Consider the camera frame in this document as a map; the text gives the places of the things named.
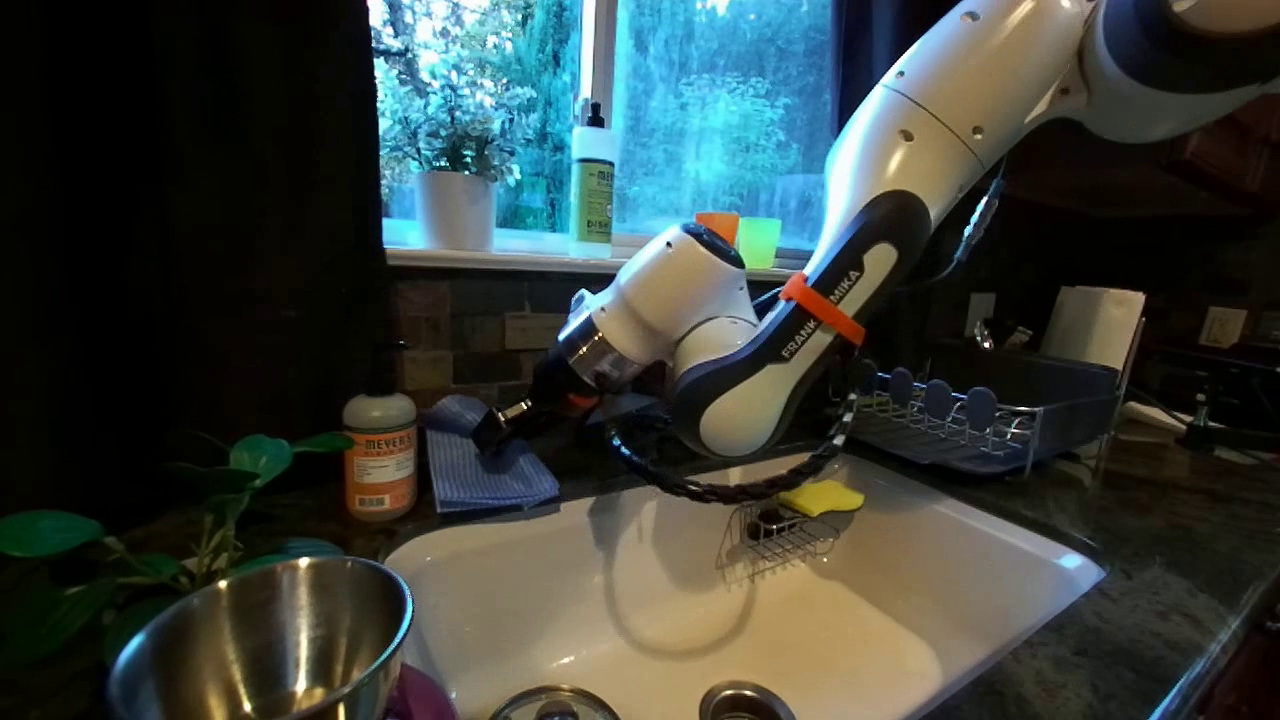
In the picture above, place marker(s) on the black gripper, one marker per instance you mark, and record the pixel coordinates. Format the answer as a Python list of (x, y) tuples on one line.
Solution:
[(520, 420)]

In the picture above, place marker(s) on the blue striped cloth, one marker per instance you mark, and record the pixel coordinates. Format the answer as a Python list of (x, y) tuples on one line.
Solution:
[(464, 479)]

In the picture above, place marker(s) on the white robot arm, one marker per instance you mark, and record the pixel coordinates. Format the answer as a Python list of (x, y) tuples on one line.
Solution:
[(956, 102)]

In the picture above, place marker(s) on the orange label bottle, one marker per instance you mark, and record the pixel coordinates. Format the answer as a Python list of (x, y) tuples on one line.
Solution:
[(381, 457)]

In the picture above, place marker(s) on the sink drain stopper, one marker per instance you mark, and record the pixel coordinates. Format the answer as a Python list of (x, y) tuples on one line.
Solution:
[(555, 703)]

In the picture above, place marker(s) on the purple plate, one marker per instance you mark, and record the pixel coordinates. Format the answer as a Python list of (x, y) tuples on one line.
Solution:
[(417, 699)]

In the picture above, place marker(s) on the white flower pot plant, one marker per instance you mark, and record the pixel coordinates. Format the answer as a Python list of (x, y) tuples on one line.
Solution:
[(459, 170)]

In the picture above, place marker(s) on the stainless steel bowl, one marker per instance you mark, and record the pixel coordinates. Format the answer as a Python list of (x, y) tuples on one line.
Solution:
[(308, 636)]

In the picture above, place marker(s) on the orange cup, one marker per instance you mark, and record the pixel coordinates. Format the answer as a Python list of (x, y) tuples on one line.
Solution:
[(721, 227)]

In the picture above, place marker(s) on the green label soap bottle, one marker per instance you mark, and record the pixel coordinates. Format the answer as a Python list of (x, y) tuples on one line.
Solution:
[(592, 175)]

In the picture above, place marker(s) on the yellow sponge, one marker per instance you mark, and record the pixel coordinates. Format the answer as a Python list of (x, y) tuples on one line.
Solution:
[(823, 496)]

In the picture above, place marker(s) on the green cup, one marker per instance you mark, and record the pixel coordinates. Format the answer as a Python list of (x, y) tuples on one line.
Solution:
[(756, 242)]

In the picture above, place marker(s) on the sink drain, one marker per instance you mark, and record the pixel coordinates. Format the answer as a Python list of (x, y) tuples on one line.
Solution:
[(741, 703)]

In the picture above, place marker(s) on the dark curtain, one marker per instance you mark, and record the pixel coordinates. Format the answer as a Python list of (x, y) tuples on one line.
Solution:
[(189, 239)]

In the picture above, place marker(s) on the white ceramic sink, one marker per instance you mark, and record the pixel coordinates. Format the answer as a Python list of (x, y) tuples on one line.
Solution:
[(626, 596)]

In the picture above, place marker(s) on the green leafy plant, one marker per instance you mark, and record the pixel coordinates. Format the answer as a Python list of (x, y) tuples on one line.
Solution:
[(129, 586)]

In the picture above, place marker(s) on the stainless steel dish rack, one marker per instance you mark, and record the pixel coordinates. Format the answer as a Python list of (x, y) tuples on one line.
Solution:
[(990, 415)]

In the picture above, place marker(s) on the paper towel roll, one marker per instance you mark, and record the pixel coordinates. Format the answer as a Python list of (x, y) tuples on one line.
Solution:
[(1093, 326)]

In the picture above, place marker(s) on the wire sponge caddy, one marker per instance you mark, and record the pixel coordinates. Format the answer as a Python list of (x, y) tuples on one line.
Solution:
[(768, 537)]

